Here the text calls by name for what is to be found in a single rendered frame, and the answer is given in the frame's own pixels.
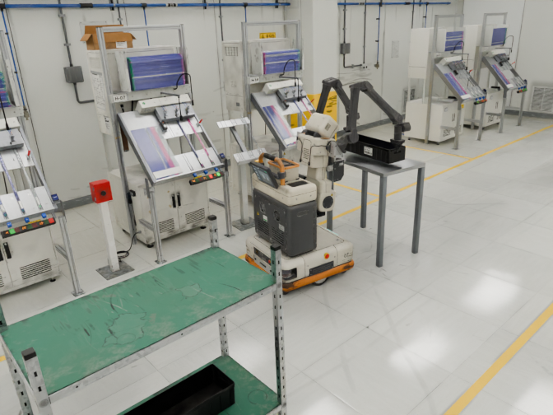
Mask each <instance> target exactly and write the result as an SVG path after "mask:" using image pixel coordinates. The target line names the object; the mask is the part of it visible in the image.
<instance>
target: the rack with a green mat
mask: <svg viewBox="0 0 553 415"><path fill-rule="evenodd" d="M207 218H208V226H209V235H210V243H211V247H210V248H207V249H204V250H201V251H199V252H197V253H195V254H191V255H189V256H186V257H184V258H181V259H178V260H175V261H174V262H171V263H168V264H166V265H163V266H160V267H159V268H155V269H152V270H150V271H148V272H145V273H142V274H140V275H137V276H135V277H131V278H129V279H127V280H124V281H122V282H119V283H116V284H114V285H112V286H109V287H106V288H104V289H101V290H98V291H95V292H93V293H91V294H88V295H86V296H83V297H80V298H78V299H76V300H73V301H69V302H68V303H65V304H62V305H59V306H57V307H54V308H53V309H50V310H46V311H44V312H42V313H39V314H37V315H33V316H31V317H29V318H27V319H23V320H21V321H18V322H16V323H14V324H10V325H7V322H6V320H5V317H4V314H3V311H2V306H1V303H0V343H1V345H2V350H3V353H4V356H5V358H6V361H7V366H8V369H9V371H10V374H11V378H12V382H13V384H14V388H15V391H16V395H17V398H18V401H19V404H20V406H21V411H22V414H23V415H34V414H33V411H32V408H31V405H30V400H29V397H28V394H27V391H26V387H27V389H28V390H29V392H30V395H31V396H32V398H33V400H34V401H35V403H36V406H37V409H38V412H39V415H53V411H52V408H51V405H50V404H51V403H54V402H56V401H58V400H60V399H62V398H64V397H66V396H68V395H69V394H72V393H74V392H76V391H78V390H79V389H82V388H84V387H86V386H88V385H89V384H91V383H93V382H95V381H97V380H99V379H101V378H103V377H105V376H107V375H109V374H111V373H113V372H115V371H117V370H119V369H121V368H123V367H125V366H127V365H129V364H131V363H133V362H135V361H137V360H139V359H141V358H143V357H145V356H147V355H149V354H151V353H153V352H154V351H156V350H158V349H160V348H162V347H164V346H166V345H168V344H170V343H172V342H174V341H176V340H178V339H180V338H182V337H184V336H186V335H188V334H190V333H192V332H194V331H196V330H198V329H200V328H202V327H204V326H206V325H208V324H210V323H212V322H214V321H216V320H218V327H219V335H220V344H221V356H219V357H218V358H216V359H214V360H212V361H210V362H208V363H207V364H205V365H204V366H201V367H199V368H198V369H196V370H195V371H193V372H191V373H189V374H187V375H186V376H184V377H182V378H180V379H179V380H176V381H175V382H174V383H172V384H170V385H168V386H166V387H164V388H163V389H161V390H159V391H157V392H155V393H154V394H152V395H150V396H149V397H147V398H145V399H143V400H142V401H140V402H138V403H136V404H134V405H133V406H131V407H130V408H127V409H125V410H124V411H122V412H121V413H118V414H117V415H123V414H125V413H127V412H128V411H130V410H132V409H134V408H135V407H137V406H139V405H140V404H142V403H145V402H146V401H147V400H149V399H151V398H153V397H155V396H157V395H158V394H160V393H162V392H163V391H165V390H167V389H168V388H170V387H172V386H174V385H176V384H178V383H179V382H180V381H182V380H185V379H186V378H188V377H189V376H191V375H193V374H195V373H196V372H198V371H200V370H201V369H203V368H205V367H207V366H209V365H211V364H214V365H215V366H217V367H218V368H219V369H220V370H221V371H223V372H224V373H225V374H226V375H227V376H229V377H230V378H231V379H232V380H233V381H234V382H235V403H234V404H233V405H231V406H230V407H228V408H227V409H225V410H224V411H223V412H221V413H219V414H217V415H275V414H276V413H278V415H287V408H286V364H285V342H284V320H283V298H282V275H281V246H280V245H278V244H274V245H270V250H271V268H272V275H271V274H269V273H266V272H264V271H263V270H261V269H259V268H257V267H255V266H253V265H252V264H250V263H248V262H246V261H244V260H242V259H240V258H238V257H237V256H235V255H233V254H231V253H229V252H227V251H226V250H224V249H222V248H220V246H219V237H218V228H217V219H216V216H215V215H213V214H212V215H210V216H208V217H207ZM271 292H272V303H273V320H274V338H275V356H276V391H277V393H276V392H275V391H273V390H272V389H271V388H269V387H268V386H267V385H265V384H264V383H263V382H262V381H261V380H260V379H259V378H257V377H256V376H255V375H253V374H252V373H251V372H250V371H248V370H247V369H246V368H244V367H243V366H242V365H240V364H239V363H238V362H237V361H236V360H235V359H234V358H232V357H231V356H230V355H229V346H228V337H227V328H226V318H225V316H226V315H228V314H229V313H231V312H233V311H235V310H237V309H239V308H241V307H243V306H245V305H247V304H249V303H251V302H253V301H256V300H257V299H259V298H261V297H263V296H265V295H267V294H269V293H271ZM25 385H26V386H25Z"/></svg>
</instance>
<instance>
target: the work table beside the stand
mask: <svg viewBox="0 0 553 415"><path fill-rule="evenodd" d="M343 154H344V157H341V158H342V159H345V160H346V161H345V162H344V164H346V165H349V166H353V167H355V168H358V169H361V170H362V183H361V209H360V227H361V228H366V211H367V188H368V172H369V173H372V174H375V175H379V176H380V179H379V214H378V231H377V249H376V266H377V267H379V268H380V267H383V242H384V226H385V210H386V194H387V178H388V176H390V175H395V174H399V173H402V172H405V171H409V170H414V169H418V172H417V183H416V204H415V215H414V225H413V236H412V247H411V252H412V253H413V254H417V253H418V248H419V238H420V228H421V209H422V199H423V188H424V178H425V163H424V162H421V161H416V160H412V159H410V158H406V157H405V160H403V161H398V162H394V163H391V164H387V163H384V162H382V161H376V160H374V159H371V158H368V157H365V156H361V155H358V154H355V153H352V152H348V151H346V153H343ZM327 179H328V180H331V181H332V190H333V171H327ZM327 229H329V230H330V231H332V210H331V211H327Z"/></svg>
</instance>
